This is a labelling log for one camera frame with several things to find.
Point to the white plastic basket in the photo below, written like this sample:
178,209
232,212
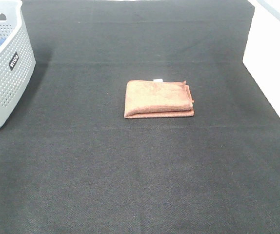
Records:
262,52

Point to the brown microfiber towel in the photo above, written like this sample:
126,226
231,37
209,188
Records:
150,99

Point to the grey perforated laundry basket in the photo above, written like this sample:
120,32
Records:
17,61

